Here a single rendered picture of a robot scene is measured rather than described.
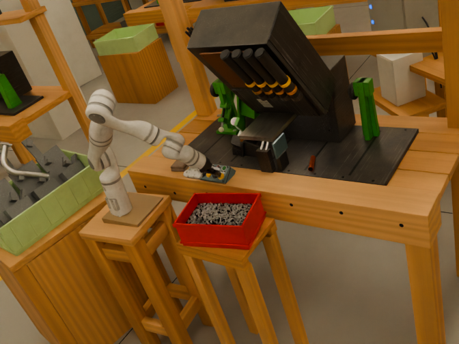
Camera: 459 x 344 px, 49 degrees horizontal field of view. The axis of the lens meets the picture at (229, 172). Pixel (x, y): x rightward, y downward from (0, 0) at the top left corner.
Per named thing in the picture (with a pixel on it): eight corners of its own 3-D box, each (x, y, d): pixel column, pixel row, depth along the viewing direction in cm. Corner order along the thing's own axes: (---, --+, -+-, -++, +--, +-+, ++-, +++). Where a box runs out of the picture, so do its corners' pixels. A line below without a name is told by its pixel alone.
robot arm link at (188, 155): (192, 170, 202) (200, 151, 203) (167, 156, 190) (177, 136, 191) (179, 167, 206) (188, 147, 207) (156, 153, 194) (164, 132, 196)
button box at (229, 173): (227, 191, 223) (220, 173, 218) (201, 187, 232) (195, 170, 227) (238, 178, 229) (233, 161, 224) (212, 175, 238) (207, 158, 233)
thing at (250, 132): (273, 144, 198) (271, 138, 196) (240, 141, 207) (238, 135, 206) (316, 97, 222) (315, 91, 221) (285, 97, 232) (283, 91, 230)
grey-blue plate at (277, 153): (281, 172, 217) (274, 144, 210) (278, 171, 218) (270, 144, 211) (291, 160, 223) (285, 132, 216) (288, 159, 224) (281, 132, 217)
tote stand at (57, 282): (80, 373, 273) (9, 268, 233) (39, 333, 309) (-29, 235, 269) (172, 290, 308) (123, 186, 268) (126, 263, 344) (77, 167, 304)
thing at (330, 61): (340, 143, 223) (326, 73, 206) (281, 138, 241) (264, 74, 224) (356, 123, 235) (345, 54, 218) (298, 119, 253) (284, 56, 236)
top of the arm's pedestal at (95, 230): (133, 247, 217) (130, 239, 215) (81, 239, 233) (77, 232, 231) (172, 201, 239) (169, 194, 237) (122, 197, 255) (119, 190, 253)
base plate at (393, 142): (384, 189, 191) (384, 184, 190) (173, 162, 257) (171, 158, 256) (419, 132, 217) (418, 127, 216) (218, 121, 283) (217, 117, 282)
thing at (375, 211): (430, 249, 177) (427, 216, 169) (136, 193, 266) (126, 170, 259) (442, 224, 186) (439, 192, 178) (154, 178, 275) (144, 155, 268)
